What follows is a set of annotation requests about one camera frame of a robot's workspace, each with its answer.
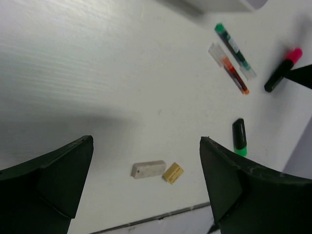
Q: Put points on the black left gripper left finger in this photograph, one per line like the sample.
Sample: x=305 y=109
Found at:
x=42 y=195

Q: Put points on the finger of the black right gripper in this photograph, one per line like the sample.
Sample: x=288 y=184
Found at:
x=302 y=76

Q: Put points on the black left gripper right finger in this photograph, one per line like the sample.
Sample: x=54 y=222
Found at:
x=249 y=198

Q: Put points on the black highlighter pink cap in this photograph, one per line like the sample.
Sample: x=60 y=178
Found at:
x=283 y=68

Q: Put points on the green ink pen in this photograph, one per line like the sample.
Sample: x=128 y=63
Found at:
x=229 y=42

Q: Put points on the black highlighter green cap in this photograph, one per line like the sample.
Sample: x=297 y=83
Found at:
x=239 y=137

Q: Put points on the tan yellow eraser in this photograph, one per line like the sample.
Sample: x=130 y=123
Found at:
x=173 y=173

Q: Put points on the red ink pen orange cap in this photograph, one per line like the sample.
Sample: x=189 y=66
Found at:
x=223 y=61

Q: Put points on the grey white eraser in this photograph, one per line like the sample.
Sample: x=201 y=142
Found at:
x=148 y=169

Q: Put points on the white container right bin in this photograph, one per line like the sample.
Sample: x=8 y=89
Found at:
x=199 y=8

